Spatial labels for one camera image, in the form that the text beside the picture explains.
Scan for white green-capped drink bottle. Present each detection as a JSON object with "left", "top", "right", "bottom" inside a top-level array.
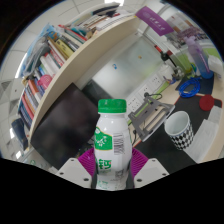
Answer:
[{"left": 93, "top": 98, "right": 133, "bottom": 192}]

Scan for black desk mat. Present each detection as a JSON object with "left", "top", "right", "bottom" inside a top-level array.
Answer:
[{"left": 133, "top": 74, "right": 224, "bottom": 174}]

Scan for grey metal laptop stand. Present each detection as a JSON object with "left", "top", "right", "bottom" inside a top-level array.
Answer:
[{"left": 127, "top": 94, "right": 176, "bottom": 143}]

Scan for crumpled white tissue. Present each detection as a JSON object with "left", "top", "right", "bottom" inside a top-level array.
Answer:
[{"left": 207, "top": 54, "right": 224, "bottom": 79}]

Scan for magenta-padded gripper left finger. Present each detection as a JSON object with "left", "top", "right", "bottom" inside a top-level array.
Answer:
[{"left": 54, "top": 147, "right": 98, "bottom": 189}]

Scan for group photo poster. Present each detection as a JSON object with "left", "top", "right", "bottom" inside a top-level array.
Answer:
[{"left": 166, "top": 14, "right": 208, "bottom": 44}]

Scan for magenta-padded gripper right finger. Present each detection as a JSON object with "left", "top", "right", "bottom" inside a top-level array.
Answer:
[{"left": 128, "top": 147, "right": 170, "bottom": 188}]

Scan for black computer monitor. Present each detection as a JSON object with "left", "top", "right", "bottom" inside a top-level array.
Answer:
[{"left": 29, "top": 83, "right": 111, "bottom": 170}]

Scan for purple hanging pennant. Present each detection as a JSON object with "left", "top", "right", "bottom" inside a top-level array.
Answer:
[{"left": 134, "top": 5, "right": 175, "bottom": 37}]

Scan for coiled blue cable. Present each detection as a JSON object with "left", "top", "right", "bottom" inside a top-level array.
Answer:
[{"left": 178, "top": 77, "right": 202, "bottom": 99}]

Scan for white wall socket row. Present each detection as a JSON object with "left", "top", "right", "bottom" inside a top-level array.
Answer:
[{"left": 126, "top": 74, "right": 161, "bottom": 114}]

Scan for white round jar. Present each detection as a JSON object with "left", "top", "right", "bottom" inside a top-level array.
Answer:
[{"left": 158, "top": 63, "right": 174, "bottom": 81}]

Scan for small dark screen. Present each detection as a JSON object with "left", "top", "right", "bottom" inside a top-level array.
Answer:
[{"left": 81, "top": 79, "right": 111, "bottom": 101}]

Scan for ceiling light panels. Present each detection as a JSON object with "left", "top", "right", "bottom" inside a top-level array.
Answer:
[{"left": 103, "top": 0, "right": 126, "bottom": 6}]

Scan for white folded paper towel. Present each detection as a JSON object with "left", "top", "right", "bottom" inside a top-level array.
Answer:
[{"left": 183, "top": 105, "right": 223, "bottom": 164}]

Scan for black-white patterned cup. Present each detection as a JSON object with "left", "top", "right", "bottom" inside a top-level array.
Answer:
[{"left": 164, "top": 110, "right": 195, "bottom": 151}]

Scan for wooden shelf with books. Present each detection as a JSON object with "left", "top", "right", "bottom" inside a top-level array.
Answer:
[{"left": 11, "top": 3, "right": 141, "bottom": 151}]

